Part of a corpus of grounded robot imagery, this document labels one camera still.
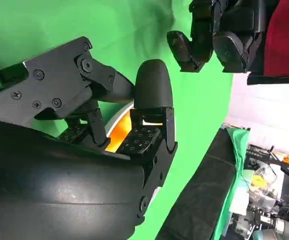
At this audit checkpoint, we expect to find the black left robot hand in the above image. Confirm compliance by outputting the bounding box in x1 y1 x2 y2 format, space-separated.
166 0 273 74

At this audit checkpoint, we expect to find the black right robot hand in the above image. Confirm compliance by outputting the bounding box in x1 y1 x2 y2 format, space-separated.
0 36 178 240

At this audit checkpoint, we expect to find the orange white toy bread roll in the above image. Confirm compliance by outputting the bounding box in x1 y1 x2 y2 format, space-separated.
105 108 164 153

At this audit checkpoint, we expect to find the red cloth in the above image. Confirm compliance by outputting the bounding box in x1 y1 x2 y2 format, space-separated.
263 0 289 78

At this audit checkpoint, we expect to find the lilac plate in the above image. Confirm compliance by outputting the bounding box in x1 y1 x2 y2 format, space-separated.
103 101 135 141

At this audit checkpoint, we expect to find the green background cloth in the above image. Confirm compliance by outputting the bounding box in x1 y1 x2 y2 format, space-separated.
216 126 251 240

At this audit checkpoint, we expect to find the black backdrop cloth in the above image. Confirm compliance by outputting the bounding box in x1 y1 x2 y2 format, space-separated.
156 128 238 240

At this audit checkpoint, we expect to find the clear plastic bag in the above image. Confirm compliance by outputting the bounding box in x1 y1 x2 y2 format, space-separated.
249 166 278 198

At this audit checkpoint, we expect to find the green table cloth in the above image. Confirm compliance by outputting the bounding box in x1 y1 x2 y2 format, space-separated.
0 0 235 240

